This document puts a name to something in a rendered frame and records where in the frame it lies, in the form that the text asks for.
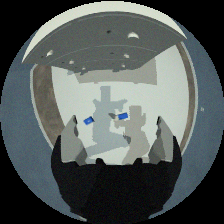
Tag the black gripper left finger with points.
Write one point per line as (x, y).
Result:
(68, 153)

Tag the grey drawer front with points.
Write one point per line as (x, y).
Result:
(84, 65)
(74, 57)
(113, 29)
(132, 52)
(122, 63)
(66, 39)

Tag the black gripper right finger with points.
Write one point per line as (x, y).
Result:
(166, 153)

